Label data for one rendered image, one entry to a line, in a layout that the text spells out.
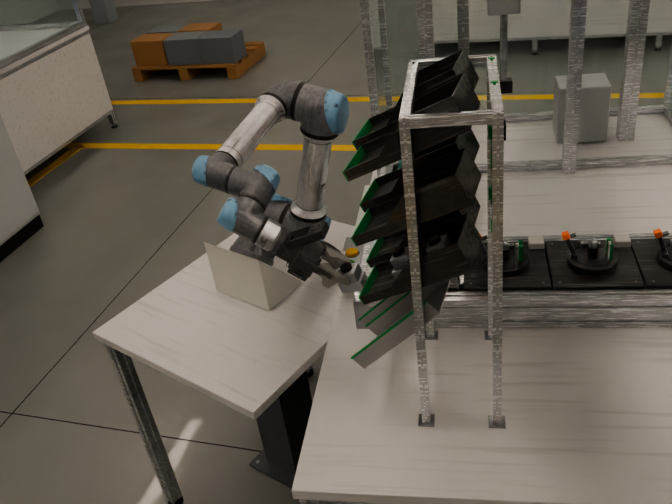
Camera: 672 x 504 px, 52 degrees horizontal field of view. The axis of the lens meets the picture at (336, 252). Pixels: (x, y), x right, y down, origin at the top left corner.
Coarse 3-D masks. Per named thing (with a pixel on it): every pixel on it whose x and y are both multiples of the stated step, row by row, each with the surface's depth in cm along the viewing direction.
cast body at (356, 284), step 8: (344, 264) 173; (352, 264) 174; (344, 272) 172; (352, 272) 171; (360, 272) 174; (352, 280) 172; (360, 280) 172; (344, 288) 175; (352, 288) 174; (360, 288) 173
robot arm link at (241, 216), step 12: (228, 204) 168; (240, 204) 169; (252, 204) 169; (228, 216) 167; (240, 216) 168; (252, 216) 168; (264, 216) 170; (228, 228) 169; (240, 228) 168; (252, 228) 168; (252, 240) 170
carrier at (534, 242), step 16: (528, 240) 210; (480, 256) 209; (512, 256) 204; (528, 256) 203; (544, 256) 205; (480, 272) 202; (512, 272) 198; (528, 272) 199; (544, 272) 198; (464, 288) 197; (480, 288) 196; (512, 288) 195; (528, 288) 194; (544, 288) 193
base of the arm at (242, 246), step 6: (240, 240) 223; (246, 240) 222; (234, 246) 223; (240, 246) 221; (246, 246) 221; (252, 246) 221; (258, 246) 222; (240, 252) 220; (246, 252) 220; (252, 252) 220; (258, 252) 221; (264, 252) 222; (270, 252) 224; (258, 258) 220; (264, 258) 222; (270, 258) 224; (270, 264) 224
